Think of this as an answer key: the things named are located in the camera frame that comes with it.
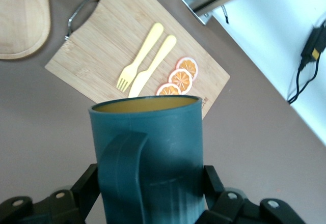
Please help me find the yellow plastic knife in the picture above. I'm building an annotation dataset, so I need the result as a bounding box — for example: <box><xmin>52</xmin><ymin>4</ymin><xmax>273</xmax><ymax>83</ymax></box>
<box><xmin>128</xmin><ymin>34</ymin><xmax>177</xmax><ymax>99</ymax></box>

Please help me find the wooden mug tree stand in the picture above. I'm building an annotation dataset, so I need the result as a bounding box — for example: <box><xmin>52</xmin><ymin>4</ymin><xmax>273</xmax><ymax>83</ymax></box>
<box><xmin>0</xmin><ymin>0</ymin><xmax>51</xmax><ymax>61</ymax></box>

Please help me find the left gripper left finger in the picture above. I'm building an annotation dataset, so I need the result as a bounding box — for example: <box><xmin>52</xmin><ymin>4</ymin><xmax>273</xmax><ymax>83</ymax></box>
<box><xmin>0</xmin><ymin>164</ymin><xmax>102</xmax><ymax>224</ymax></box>

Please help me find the yellow plastic fork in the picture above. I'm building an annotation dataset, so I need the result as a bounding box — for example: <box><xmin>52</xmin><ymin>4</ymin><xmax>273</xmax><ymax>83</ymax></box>
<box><xmin>116</xmin><ymin>22</ymin><xmax>164</xmax><ymax>92</ymax></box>

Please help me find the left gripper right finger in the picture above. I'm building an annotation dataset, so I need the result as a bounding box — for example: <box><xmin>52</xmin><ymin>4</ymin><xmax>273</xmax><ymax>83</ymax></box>
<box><xmin>196</xmin><ymin>165</ymin><xmax>306</xmax><ymax>224</ymax></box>

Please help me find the black power adapter yellow label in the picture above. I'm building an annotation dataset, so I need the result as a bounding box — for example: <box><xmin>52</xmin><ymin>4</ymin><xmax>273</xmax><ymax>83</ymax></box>
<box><xmin>300</xmin><ymin>20</ymin><xmax>326</xmax><ymax>62</ymax></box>

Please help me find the teal cup with handle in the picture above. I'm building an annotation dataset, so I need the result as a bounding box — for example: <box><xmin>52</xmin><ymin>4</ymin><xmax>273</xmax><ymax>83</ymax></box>
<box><xmin>88</xmin><ymin>95</ymin><xmax>204</xmax><ymax>224</ymax></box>

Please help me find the orange slice toy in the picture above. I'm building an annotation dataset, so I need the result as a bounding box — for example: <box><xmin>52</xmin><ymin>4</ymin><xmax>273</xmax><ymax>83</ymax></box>
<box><xmin>156</xmin><ymin>82</ymin><xmax>182</xmax><ymax>97</ymax></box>
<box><xmin>168</xmin><ymin>68</ymin><xmax>194</xmax><ymax>94</ymax></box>
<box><xmin>175</xmin><ymin>57</ymin><xmax>199</xmax><ymax>81</ymax></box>

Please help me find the short black cord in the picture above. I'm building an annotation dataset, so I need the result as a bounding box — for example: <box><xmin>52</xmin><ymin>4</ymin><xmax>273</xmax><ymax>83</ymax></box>
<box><xmin>220</xmin><ymin>4</ymin><xmax>230</xmax><ymax>25</ymax></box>

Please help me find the metal mounting bracket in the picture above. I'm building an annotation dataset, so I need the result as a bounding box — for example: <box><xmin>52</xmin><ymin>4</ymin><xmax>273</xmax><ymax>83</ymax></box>
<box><xmin>180</xmin><ymin>0</ymin><xmax>217</xmax><ymax>26</ymax></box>

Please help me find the bamboo cutting board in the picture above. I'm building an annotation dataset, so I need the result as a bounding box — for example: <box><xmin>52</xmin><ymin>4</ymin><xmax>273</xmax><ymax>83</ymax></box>
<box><xmin>44</xmin><ymin>0</ymin><xmax>231</xmax><ymax>120</ymax></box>

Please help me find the black adapter cable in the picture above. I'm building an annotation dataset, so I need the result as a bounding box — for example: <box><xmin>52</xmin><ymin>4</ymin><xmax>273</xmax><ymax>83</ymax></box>
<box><xmin>287</xmin><ymin>55</ymin><xmax>322</xmax><ymax>104</ymax></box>

